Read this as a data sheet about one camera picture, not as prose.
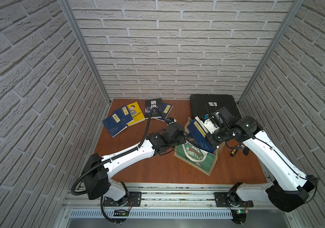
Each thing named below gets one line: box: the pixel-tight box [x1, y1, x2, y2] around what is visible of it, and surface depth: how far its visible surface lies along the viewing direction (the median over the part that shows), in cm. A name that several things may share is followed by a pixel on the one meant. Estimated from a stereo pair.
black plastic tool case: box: [189, 93, 242, 119], surface depth 116 cm
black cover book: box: [144, 98, 163, 120], surface depth 116 cm
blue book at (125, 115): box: [116, 104, 134, 125], surface depth 110 cm
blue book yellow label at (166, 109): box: [154, 102, 174, 123], surface depth 116 cm
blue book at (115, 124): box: [101, 111, 128, 138], surface depth 105 cm
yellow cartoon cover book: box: [126, 101, 146, 127], surface depth 112 cm
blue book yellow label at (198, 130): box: [186, 116, 217, 153], surface depth 72 cm
